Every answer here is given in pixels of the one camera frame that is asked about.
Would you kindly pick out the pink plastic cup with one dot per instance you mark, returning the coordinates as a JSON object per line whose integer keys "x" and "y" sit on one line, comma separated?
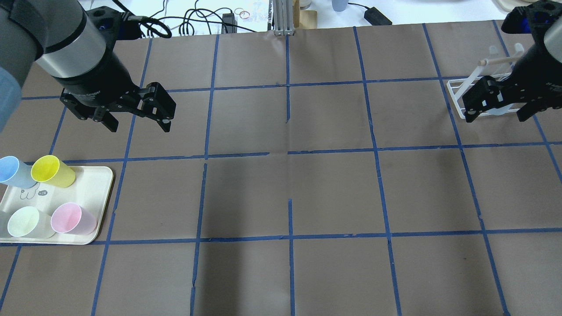
{"x": 71, "y": 218}

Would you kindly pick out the black power adapter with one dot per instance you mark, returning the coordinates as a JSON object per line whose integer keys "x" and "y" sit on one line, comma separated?
{"x": 375, "y": 17}

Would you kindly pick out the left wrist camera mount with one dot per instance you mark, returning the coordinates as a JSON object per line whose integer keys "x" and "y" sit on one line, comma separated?
{"x": 114, "y": 25}

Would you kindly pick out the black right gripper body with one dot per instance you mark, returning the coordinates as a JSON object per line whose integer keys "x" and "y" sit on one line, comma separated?
{"x": 532, "y": 66}

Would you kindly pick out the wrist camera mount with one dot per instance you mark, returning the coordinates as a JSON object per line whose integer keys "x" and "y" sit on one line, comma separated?
{"x": 538, "y": 16}
{"x": 114, "y": 25}

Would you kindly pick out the aluminium frame post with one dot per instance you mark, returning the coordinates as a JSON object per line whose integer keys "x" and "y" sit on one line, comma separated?
{"x": 282, "y": 17}

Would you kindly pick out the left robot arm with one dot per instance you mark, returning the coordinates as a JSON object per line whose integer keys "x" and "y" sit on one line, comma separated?
{"x": 76, "y": 48}

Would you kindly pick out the cream plastic tray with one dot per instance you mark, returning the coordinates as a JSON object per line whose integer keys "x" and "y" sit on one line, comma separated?
{"x": 91, "y": 190}

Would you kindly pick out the pale green plastic cup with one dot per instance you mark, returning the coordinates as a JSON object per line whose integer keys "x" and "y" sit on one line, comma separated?
{"x": 30, "y": 222}

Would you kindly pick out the white wire cup rack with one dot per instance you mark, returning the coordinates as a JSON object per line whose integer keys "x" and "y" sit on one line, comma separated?
{"x": 493, "y": 65}

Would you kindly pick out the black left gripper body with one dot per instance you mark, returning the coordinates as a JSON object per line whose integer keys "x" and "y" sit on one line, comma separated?
{"x": 97, "y": 78}

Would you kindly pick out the yellow plastic cup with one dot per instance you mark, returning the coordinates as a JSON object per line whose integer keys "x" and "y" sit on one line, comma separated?
{"x": 50, "y": 170}

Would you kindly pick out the wooden stand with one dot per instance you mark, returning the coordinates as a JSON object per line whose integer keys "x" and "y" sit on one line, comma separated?
{"x": 303, "y": 16}

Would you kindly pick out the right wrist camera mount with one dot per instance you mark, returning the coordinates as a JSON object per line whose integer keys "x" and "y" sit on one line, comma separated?
{"x": 538, "y": 16}

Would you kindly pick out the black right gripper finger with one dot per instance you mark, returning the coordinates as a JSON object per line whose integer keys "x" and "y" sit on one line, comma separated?
{"x": 485, "y": 94}
{"x": 528, "y": 110}

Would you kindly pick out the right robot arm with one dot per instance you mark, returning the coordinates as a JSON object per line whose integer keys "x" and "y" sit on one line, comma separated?
{"x": 552, "y": 40}

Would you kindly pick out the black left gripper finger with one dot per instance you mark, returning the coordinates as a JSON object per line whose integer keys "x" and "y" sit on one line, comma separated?
{"x": 158, "y": 105}
{"x": 110, "y": 122}

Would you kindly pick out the pale blue plastic cup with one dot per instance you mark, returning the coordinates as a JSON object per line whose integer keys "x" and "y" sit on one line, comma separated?
{"x": 500, "y": 111}

